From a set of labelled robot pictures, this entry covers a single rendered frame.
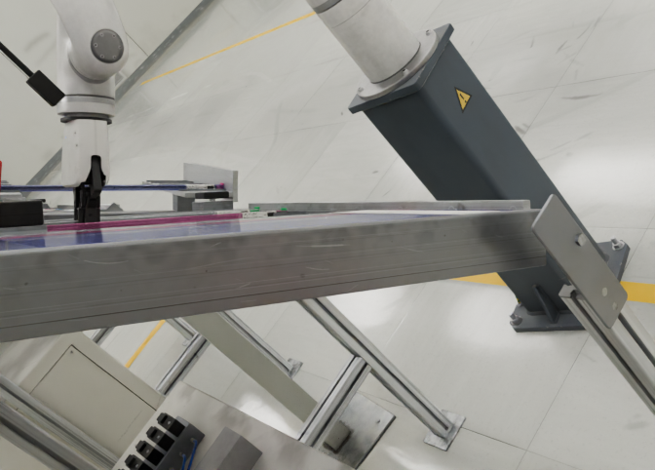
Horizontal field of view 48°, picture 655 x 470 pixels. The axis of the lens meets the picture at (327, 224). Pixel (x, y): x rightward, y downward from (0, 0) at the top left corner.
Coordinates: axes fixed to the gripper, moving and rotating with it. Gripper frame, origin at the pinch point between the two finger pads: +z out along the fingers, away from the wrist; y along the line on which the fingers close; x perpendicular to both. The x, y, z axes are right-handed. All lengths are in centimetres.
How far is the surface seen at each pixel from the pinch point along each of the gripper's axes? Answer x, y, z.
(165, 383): 43, -81, 47
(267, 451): 16.6, 26.7, 30.9
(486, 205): 32, 52, -2
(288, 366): 83, -81, 46
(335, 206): 31.6, 20.9, -2.4
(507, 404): 91, 0, 41
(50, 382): 14, -85, 43
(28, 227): -14.3, 29.5, 0.1
